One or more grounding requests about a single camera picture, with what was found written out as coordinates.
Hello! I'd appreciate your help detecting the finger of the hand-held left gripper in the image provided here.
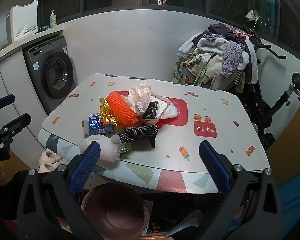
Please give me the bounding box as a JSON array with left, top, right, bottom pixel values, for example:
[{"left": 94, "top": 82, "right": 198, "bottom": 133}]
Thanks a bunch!
[
  {"left": 0, "top": 113, "right": 32, "bottom": 153},
  {"left": 0, "top": 94, "right": 15, "bottom": 120}
]

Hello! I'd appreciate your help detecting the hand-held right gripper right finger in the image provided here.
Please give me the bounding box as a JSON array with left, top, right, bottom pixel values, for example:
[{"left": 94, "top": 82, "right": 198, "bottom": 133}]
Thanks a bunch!
[{"left": 199, "top": 140, "right": 284, "bottom": 240}]

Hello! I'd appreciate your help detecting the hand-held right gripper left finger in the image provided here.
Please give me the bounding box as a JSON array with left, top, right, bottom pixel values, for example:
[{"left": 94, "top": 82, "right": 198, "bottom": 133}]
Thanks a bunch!
[{"left": 16, "top": 141, "right": 105, "bottom": 240}]

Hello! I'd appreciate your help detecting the brown plastic basin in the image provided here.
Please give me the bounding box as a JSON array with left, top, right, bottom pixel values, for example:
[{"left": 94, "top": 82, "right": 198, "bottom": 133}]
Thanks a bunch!
[{"left": 81, "top": 183, "right": 149, "bottom": 240}]

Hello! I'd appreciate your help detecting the orange foam net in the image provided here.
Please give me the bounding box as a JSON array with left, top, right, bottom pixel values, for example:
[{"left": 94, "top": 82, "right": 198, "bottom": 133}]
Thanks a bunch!
[{"left": 107, "top": 92, "right": 138, "bottom": 128}]

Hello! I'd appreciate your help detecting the white cloth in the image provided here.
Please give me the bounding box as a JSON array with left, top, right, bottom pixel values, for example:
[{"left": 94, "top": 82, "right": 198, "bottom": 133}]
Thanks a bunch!
[
  {"left": 245, "top": 9, "right": 260, "bottom": 22},
  {"left": 162, "top": 99, "right": 180, "bottom": 119}
]

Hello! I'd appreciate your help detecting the white plastic bag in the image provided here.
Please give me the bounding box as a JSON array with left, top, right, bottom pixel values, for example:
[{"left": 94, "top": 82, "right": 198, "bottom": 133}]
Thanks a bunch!
[{"left": 128, "top": 83, "right": 152, "bottom": 117}]

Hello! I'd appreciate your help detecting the person's black trouser leg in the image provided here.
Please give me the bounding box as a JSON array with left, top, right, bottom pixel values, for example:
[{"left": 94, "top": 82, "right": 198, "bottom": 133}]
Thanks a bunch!
[{"left": 0, "top": 170, "right": 28, "bottom": 220}]

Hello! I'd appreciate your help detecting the blue printed carton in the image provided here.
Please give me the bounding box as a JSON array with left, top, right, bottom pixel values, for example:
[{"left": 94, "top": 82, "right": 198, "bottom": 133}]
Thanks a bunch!
[{"left": 88, "top": 114, "right": 115, "bottom": 135}]

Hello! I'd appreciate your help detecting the green wrapper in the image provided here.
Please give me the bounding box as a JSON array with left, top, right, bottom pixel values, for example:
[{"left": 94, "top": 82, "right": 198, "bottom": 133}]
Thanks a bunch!
[{"left": 119, "top": 141, "right": 133, "bottom": 157}]

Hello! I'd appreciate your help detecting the black dotted sock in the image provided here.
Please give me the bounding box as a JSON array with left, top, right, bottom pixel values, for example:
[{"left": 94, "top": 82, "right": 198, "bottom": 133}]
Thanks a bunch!
[
  {"left": 124, "top": 124, "right": 160, "bottom": 148},
  {"left": 111, "top": 133, "right": 135, "bottom": 143}
]

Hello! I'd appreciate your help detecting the grey washing machine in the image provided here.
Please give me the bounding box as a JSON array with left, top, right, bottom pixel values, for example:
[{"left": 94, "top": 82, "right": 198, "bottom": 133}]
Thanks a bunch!
[{"left": 22, "top": 35, "right": 77, "bottom": 114}]

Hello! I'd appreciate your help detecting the folding table with patterned cover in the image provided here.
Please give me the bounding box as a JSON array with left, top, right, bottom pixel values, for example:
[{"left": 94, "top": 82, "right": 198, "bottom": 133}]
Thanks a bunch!
[{"left": 41, "top": 73, "right": 271, "bottom": 174}]

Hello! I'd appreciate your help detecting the gold foil wrapper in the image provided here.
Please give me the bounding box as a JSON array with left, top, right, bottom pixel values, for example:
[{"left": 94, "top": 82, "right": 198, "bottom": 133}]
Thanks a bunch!
[{"left": 98, "top": 97, "right": 119, "bottom": 126}]

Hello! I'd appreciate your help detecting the white perforated laundry basket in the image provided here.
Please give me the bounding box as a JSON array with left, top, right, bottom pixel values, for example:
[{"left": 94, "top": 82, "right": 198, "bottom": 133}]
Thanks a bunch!
[{"left": 6, "top": 0, "right": 38, "bottom": 44}]

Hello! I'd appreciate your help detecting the clear plastic tray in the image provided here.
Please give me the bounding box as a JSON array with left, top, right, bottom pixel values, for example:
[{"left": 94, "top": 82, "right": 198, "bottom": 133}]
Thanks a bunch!
[{"left": 150, "top": 92, "right": 173, "bottom": 120}]

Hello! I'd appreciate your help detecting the blue plastic container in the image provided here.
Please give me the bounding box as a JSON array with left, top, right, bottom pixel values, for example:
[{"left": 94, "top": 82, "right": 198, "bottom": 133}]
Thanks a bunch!
[{"left": 275, "top": 175, "right": 300, "bottom": 230}]

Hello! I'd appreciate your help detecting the small black box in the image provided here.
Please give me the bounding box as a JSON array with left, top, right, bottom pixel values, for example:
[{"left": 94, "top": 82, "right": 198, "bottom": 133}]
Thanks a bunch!
[{"left": 142, "top": 102, "right": 158, "bottom": 120}]

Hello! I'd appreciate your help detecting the black exercise bike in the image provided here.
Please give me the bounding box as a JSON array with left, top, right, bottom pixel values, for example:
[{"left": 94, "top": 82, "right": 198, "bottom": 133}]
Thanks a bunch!
[{"left": 236, "top": 10, "right": 300, "bottom": 150}]

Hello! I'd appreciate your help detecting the pump soap bottle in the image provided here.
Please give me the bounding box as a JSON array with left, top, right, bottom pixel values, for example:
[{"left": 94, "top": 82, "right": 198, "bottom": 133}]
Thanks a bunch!
[{"left": 49, "top": 10, "right": 57, "bottom": 29}]

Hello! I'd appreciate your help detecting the pile of clothes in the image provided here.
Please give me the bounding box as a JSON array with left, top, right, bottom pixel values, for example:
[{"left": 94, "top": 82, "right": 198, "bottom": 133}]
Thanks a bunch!
[{"left": 172, "top": 23, "right": 259, "bottom": 94}]

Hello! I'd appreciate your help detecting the white crumpled cloth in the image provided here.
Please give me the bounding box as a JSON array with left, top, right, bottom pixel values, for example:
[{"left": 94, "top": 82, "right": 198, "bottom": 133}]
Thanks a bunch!
[{"left": 245, "top": 9, "right": 260, "bottom": 22}]

